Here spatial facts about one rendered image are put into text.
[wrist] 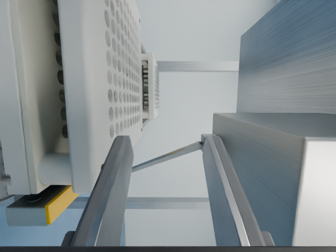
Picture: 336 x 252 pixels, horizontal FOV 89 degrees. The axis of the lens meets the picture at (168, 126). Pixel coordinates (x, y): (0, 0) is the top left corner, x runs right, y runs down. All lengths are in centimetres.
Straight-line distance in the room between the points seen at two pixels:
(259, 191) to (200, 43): 346
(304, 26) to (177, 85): 300
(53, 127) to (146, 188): 373
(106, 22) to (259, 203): 22
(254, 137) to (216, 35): 353
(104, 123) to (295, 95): 42
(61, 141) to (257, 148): 18
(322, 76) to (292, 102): 8
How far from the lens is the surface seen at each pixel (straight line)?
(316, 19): 48
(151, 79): 65
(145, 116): 66
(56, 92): 19
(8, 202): 22
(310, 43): 47
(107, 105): 17
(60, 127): 19
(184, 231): 446
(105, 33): 18
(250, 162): 19
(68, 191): 19
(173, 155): 35
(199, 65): 118
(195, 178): 380
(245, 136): 20
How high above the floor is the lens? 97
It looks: level
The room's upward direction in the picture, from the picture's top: 90 degrees clockwise
